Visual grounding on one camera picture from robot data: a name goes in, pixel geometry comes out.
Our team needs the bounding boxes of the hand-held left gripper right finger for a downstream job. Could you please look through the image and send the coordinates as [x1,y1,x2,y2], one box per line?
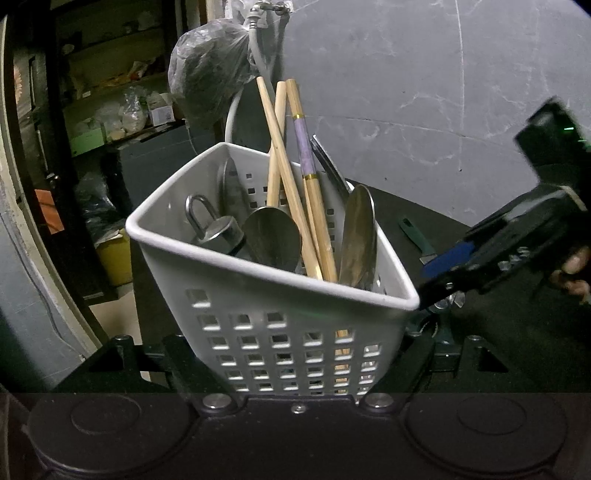
[358,322,536,414]

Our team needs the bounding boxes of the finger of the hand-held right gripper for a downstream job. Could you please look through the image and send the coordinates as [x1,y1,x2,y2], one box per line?
[417,240,498,306]
[462,184,578,259]

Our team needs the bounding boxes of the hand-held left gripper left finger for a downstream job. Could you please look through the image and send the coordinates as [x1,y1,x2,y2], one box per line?
[58,332,237,415]

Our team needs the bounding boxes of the green handled shears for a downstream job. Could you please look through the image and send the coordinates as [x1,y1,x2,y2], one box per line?
[399,218,465,358]

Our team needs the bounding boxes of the metal spoon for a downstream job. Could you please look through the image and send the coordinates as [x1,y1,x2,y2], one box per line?
[242,206,303,273]
[338,184,378,291]

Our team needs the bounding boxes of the white perforated plastic basket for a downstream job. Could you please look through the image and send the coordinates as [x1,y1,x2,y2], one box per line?
[126,142,421,398]

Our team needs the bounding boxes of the metal cylinder with loop handle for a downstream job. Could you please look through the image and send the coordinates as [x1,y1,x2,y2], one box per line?
[185,194,246,256]

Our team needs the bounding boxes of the dark metal utensil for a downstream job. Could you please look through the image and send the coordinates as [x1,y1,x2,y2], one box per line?
[310,134,354,204]

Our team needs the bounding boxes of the grey metal blade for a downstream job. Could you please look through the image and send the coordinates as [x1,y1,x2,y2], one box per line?
[216,157,252,222]

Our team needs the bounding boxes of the wooden chopstick purple band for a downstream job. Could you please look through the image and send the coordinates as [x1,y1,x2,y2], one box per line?
[285,78,339,283]

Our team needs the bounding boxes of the plain wooden chopstick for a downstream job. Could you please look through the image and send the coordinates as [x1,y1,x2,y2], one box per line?
[256,76,325,281]
[267,81,288,207]

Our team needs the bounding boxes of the person's right hand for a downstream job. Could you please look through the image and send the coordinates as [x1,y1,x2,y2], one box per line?
[549,244,591,303]

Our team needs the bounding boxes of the yellow container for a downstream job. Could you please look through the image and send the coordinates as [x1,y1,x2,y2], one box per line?
[95,228,134,287]

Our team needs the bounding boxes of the black garbage bags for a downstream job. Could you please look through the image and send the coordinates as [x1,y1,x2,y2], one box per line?
[74,173,125,241]

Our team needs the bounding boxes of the orange printed door poster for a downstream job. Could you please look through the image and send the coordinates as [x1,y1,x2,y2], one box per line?
[34,187,65,236]

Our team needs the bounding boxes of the dark grey cabinet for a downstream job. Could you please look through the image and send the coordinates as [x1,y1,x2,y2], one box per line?
[115,124,227,217]

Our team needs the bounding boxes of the green box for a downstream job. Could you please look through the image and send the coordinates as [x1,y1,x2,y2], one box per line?
[69,127,106,155]

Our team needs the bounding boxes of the clear plastic bags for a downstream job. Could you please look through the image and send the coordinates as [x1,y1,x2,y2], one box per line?
[92,85,148,139]

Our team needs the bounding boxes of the dark wooden door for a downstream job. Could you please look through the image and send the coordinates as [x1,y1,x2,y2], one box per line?
[11,44,70,301]

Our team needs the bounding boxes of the clear plastic bag dark contents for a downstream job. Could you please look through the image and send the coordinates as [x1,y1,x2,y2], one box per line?
[168,19,257,130]

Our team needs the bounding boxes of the storage shelf unit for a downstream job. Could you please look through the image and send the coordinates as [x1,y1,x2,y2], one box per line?
[55,0,185,148]

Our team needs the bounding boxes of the pale door frame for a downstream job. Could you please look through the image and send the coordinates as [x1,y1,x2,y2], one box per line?
[0,18,102,356]

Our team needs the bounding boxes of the white hose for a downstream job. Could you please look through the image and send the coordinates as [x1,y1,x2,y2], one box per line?
[225,11,278,148]

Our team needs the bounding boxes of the metal wall faucet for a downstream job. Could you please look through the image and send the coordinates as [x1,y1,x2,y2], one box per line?
[247,0,291,19]

